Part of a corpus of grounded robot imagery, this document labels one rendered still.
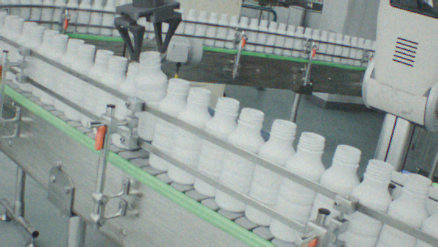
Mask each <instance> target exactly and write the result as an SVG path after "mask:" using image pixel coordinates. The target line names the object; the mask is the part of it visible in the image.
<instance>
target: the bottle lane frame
mask: <svg viewBox="0 0 438 247"><path fill-rule="evenodd" d="M17 106H19V107H20V120H16V121H15V122H5V126H4V127H3V132H2V136H3V137H6V136H12V135H14V130H15V129H14V127H15V123H16V124H19V125H20V127H19V134H18V137H17V136H16V137H15V138H8V139H4V142H3V143H2V144H1V145H0V151H1V152H3V153H4V154H5V155H6V156H8V158H9V159H11V161H13V162H14V163H15V164H16V165H17V166H18V167H19V168H21V169H22V170H23V171H24V172H25V173H26V174H28V175H30V176H31V177H32V178H33V179H34V180H35V181H37V182H38V183H39V184H40V185H41V186H42V187H43V188H44V189H46V190H47V191H48V179H49V173H50V172H49V171H50V170H51V169H52V167H53V166H57V167H58V168H59V169H60V170H61V171H63V172H64V173H65V174H66V175H68V176H69V177H70V178H71V180H72V182H73V185H74V199H73V204H72V208H73V209H72V211H73V212H74V213H75V214H77V215H78V216H79V217H80V218H81V219H82V220H83V221H85V222H86V223H87V224H89V225H90V226H91V225H92V222H91V221H90V219H89V217H90V215H91V214H92V212H93V209H94V203H95V202H94V201H93V200H92V193H93V192H94V191H95V190H96V179H97V173H98V168H99V153H100V151H96V150H95V139H92V138H90V137H89V136H87V135H86V134H83V133H81V132H80V131H78V130H77V128H76V127H71V126H70V125H69V124H68V123H67V122H65V121H63V120H61V119H59V117H58V116H54V115H53V114H51V111H47V110H45V109H43V108H42V107H40V106H39V105H38V104H36V103H35V102H32V101H31V100H29V99H28V98H26V97H25V96H24V95H21V94H20V93H18V92H17V91H15V89H11V88H10V87H9V86H8V85H5V95H4V103H3V111H2V118H3V119H4V120H12V119H14V118H16V107H17ZM142 168H143V167H138V166H136V165H134V164H133V163H131V162H130V160H129V159H124V158H122V157H120V156H119V155H118V153H115V152H112V151H111V150H109V155H108V165H107V170H106V179H105V184H104V185H105V189H104V193H105V194H107V195H113V194H117V193H119V192H121V186H122V177H126V178H127V179H128V180H130V182H129V187H128V192H127V195H125V194H124V195H122V196H120V197H118V198H115V199H109V202H108V203H107V204H106V208H105V216H110V215H113V214H115V213H118V209H119V200H120V198H122V199H123V200H124V201H126V202H127V204H126V209H125V214H124V215H123V214H122V215H120V216H119V217H117V218H114V219H112V218H111V219H108V220H106V223H105V224H104V225H103V226H102V227H100V228H99V229H98V230H97V231H98V233H100V234H101V235H103V236H104V237H105V238H107V239H108V240H109V241H110V242H112V243H113V244H115V245H116V246H118V247H278V246H277V245H274V244H272V243H271V240H272V239H268V240H267V239H263V238H262V237H260V236H258V235H257V234H254V233H253V230H254V229H252V230H247V229H245V228H244V227H242V226H240V225H238V224H236V223H235V220H229V219H228V218H226V217H224V216H222V215H220V214H219V213H218V212H217V210H211V209H210V208H208V207H206V206H204V205H203V204H201V201H202V200H201V201H196V200H195V199H192V198H191V197H189V196H187V195H186V192H180V191H178V190H177V189H175V188H172V187H171V184H166V183H164V182H162V181H161V180H160V179H158V178H157V177H156V176H157V175H152V174H149V173H148V172H146V171H144V170H143V169H142Z"/></svg>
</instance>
